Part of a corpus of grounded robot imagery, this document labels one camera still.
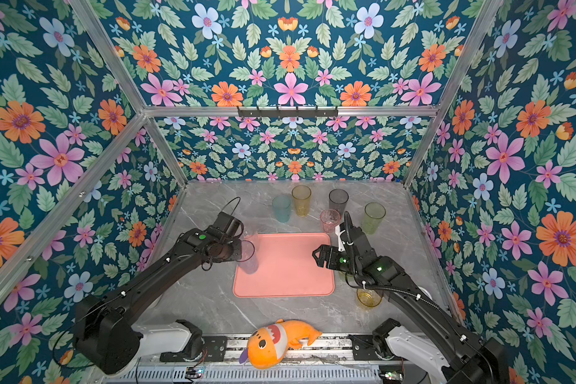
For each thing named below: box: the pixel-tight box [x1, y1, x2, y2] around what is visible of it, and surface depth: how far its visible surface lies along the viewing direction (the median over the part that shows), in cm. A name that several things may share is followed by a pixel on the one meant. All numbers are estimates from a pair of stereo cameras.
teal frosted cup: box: [272, 194, 292, 224], surface depth 101 cm
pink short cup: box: [320, 208, 341, 234], surface depth 103 cm
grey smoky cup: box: [328, 188, 349, 215], surface depth 98 cm
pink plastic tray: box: [232, 232, 335, 298], surface depth 90 cm
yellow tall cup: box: [291, 184, 312, 217], surface depth 100 cm
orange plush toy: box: [238, 318, 323, 369], surface depth 70 cm
